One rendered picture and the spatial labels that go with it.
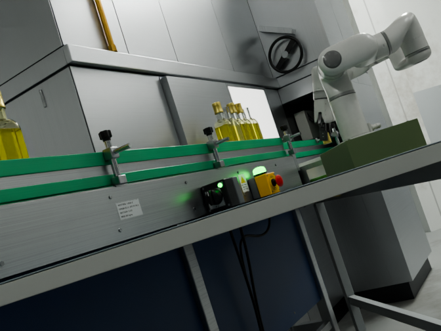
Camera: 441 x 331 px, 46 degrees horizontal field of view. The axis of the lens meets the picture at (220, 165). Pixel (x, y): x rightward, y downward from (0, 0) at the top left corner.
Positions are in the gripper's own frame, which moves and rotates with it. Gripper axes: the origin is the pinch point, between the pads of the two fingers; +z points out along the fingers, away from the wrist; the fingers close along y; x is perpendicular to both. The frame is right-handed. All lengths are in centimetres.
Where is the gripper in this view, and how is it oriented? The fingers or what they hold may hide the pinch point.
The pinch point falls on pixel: (325, 135)
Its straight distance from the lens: 218.4
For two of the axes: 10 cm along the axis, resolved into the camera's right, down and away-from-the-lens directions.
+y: -4.8, 0.8, -8.7
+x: 8.7, -0.5, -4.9
